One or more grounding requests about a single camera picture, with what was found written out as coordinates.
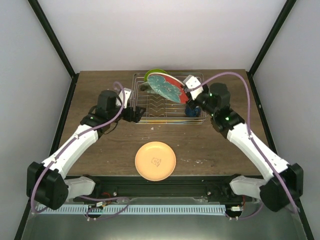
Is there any light blue slotted cable duct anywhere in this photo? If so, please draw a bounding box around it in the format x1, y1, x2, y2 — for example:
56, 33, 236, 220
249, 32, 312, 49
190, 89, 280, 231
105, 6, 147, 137
42, 204, 226, 216

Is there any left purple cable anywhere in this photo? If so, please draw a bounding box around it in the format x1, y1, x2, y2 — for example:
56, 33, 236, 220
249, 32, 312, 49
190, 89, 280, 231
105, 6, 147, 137
30, 81, 131, 221

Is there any right black frame post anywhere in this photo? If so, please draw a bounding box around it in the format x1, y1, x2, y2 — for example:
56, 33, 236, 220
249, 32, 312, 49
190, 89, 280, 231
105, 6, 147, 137
247, 0, 298, 76

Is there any wire dish rack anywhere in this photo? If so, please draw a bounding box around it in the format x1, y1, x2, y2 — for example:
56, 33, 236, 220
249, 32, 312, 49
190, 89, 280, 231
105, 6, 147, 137
130, 72, 208, 125

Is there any red rimmed plate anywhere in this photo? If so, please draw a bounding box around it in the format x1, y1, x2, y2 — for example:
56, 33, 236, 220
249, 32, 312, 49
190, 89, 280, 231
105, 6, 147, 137
147, 73, 189, 104

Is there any pale teal floral plate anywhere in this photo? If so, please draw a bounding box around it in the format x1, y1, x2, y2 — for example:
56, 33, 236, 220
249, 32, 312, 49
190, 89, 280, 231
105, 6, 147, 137
139, 81, 152, 92

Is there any black frame post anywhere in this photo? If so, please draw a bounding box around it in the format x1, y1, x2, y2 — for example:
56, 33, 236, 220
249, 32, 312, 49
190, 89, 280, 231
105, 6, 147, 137
26, 0, 77, 79
247, 0, 298, 76

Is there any dark blue mug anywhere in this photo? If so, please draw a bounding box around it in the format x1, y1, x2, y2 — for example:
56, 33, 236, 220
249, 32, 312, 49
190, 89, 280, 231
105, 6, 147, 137
184, 105, 202, 118

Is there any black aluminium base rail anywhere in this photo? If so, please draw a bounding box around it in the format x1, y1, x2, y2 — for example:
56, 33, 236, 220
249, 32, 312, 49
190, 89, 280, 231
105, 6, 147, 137
87, 174, 253, 203

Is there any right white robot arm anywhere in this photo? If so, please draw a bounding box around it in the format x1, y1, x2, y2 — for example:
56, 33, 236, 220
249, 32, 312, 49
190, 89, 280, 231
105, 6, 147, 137
184, 80, 304, 214

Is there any lime green plate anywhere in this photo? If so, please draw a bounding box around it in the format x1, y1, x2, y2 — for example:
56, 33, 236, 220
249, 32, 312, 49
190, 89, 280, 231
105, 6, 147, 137
143, 68, 167, 82

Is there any orange plastic plate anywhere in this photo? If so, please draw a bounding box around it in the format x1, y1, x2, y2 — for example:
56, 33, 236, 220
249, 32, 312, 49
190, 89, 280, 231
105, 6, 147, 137
134, 141, 177, 182

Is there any left black frame post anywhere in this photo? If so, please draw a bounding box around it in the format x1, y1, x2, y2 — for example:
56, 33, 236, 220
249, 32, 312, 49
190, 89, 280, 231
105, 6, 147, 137
26, 0, 77, 79

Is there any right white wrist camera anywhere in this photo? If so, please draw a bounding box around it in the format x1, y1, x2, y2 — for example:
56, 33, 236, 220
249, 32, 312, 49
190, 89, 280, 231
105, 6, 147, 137
183, 75, 203, 100

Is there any purple cable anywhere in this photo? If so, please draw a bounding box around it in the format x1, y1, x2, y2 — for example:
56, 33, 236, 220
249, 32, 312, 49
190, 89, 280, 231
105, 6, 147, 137
30, 81, 131, 221
184, 71, 300, 221

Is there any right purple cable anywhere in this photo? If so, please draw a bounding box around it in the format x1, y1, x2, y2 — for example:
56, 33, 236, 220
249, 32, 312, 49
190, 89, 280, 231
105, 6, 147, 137
184, 71, 300, 221

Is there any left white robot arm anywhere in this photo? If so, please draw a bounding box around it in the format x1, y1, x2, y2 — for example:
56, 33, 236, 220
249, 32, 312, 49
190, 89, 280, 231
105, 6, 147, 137
26, 88, 146, 210

